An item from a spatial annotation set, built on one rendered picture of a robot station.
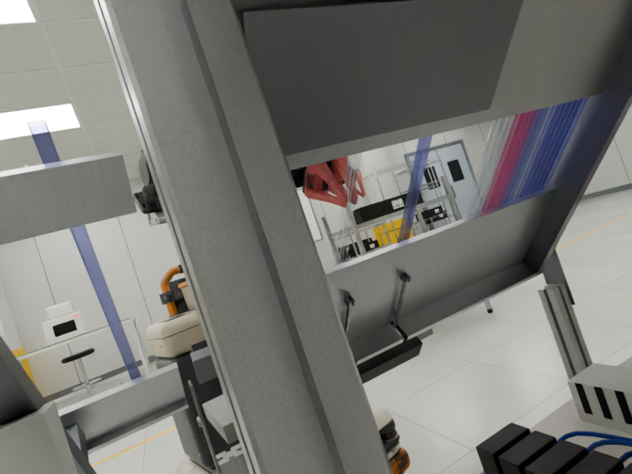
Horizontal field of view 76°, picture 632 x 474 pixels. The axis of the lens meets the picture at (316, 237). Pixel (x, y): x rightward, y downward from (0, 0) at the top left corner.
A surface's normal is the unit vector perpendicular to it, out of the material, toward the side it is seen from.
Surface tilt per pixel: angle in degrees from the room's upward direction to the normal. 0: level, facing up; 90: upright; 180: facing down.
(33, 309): 90
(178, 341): 90
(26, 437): 90
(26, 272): 90
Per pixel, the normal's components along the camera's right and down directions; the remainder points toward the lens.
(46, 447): 0.40, -0.16
